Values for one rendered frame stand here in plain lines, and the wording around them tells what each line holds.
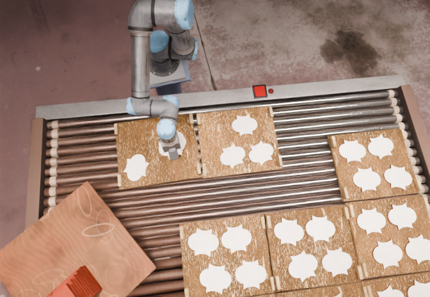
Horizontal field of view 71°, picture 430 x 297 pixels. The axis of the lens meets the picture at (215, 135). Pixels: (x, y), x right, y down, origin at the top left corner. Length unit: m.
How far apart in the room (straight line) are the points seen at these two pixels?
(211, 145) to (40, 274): 0.94
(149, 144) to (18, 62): 1.93
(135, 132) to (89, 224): 0.49
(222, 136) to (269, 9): 1.93
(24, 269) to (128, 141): 0.70
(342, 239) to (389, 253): 0.23
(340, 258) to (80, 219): 1.21
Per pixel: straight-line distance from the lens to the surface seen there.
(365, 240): 1.71
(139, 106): 1.31
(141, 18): 1.24
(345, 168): 1.71
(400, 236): 1.80
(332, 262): 1.63
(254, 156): 1.56
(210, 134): 1.58
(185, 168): 1.54
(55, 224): 1.54
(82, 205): 1.50
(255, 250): 1.53
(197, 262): 1.52
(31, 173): 1.72
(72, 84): 2.95
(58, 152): 1.73
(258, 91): 1.71
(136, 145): 1.59
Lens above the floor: 2.44
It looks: 73 degrees down
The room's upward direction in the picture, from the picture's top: 10 degrees clockwise
